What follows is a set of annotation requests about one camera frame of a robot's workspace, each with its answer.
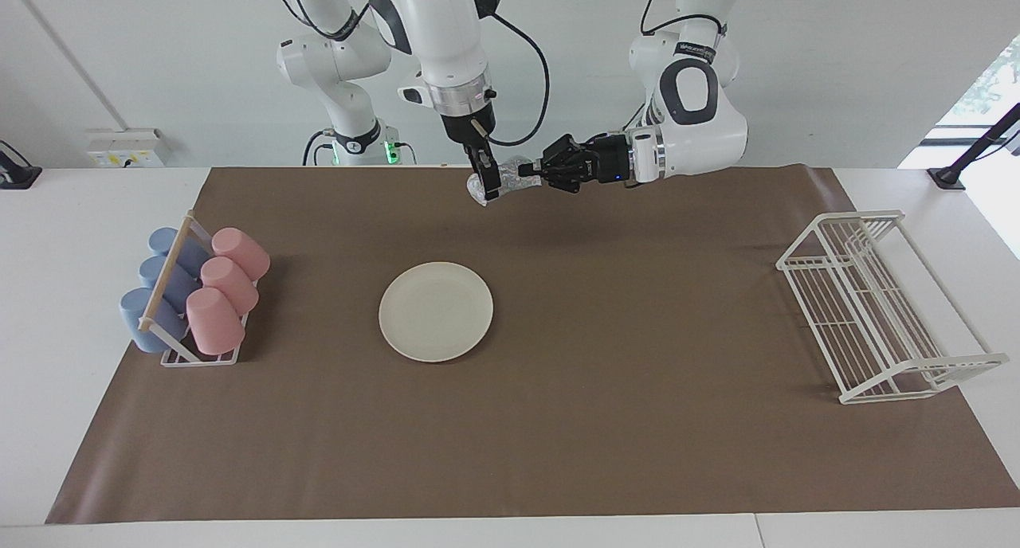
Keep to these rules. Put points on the white wall socket box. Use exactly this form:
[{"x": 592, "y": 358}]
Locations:
[{"x": 127, "y": 146}]

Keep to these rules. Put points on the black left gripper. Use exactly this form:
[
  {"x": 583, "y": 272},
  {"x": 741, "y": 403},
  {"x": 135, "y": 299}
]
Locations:
[{"x": 574, "y": 166}]

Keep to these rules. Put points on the black table clamp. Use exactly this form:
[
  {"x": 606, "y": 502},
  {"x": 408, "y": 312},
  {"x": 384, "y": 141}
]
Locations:
[{"x": 16, "y": 178}]

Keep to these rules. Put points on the brown paper table mat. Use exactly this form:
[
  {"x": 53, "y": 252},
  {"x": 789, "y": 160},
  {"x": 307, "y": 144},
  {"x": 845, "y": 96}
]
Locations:
[{"x": 558, "y": 436}]

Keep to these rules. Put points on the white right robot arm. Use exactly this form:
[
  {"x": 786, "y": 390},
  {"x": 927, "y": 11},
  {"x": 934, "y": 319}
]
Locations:
[{"x": 430, "y": 30}]

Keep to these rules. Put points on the black wrist sensor cylinder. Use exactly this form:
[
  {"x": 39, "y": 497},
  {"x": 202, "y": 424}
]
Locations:
[
  {"x": 615, "y": 159},
  {"x": 468, "y": 126}
]

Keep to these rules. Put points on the blue plastic cup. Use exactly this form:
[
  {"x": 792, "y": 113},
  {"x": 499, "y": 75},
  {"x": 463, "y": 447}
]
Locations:
[
  {"x": 163, "y": 239},
  {"x": 159, "y": 275},
  {"x": 142, "y": 321}
]

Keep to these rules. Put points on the cup rack with wooden bar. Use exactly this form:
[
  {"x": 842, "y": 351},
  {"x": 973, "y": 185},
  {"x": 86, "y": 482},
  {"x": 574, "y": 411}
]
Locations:
[{"x": 167, "y": 269}]

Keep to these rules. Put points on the cream round plate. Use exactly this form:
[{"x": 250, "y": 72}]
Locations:
[{"x": 436, "y": 312}]

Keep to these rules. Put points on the black left wrist sensor cylinder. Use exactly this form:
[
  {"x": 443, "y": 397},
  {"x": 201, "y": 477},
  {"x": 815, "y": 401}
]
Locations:
[{"x": 615, "y": 159}]

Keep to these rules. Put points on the black right wrist sensor cylinder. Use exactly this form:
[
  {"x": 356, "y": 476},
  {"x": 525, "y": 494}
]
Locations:
[{"x": 468, "y": 126}]

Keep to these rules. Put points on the pink plastic cup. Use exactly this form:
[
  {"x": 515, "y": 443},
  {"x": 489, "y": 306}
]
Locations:
[
  {"x": 243, "y": 252},
  {"x": 231, "y": 283},
  {"x": 213, "y": 321}
]

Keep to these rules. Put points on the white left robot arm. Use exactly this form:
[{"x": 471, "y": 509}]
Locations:
[{"x": 701, "y": 146}]

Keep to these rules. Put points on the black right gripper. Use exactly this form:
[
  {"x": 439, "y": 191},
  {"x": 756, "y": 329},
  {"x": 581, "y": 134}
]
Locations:
[{"x": 482, "y": 154}]

